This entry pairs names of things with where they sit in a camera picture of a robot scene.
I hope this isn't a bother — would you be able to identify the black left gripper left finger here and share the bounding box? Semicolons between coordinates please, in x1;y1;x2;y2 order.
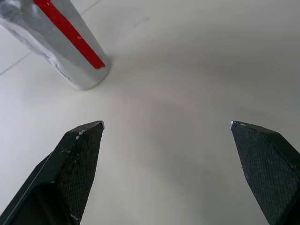
0;120;105;225

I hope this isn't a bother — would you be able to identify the silver cylinder with red stripe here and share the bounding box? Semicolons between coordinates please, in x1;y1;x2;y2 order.
0;0;112;91

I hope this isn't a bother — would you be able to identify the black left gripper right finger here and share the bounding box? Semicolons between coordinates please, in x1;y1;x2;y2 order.
229;120;300;225

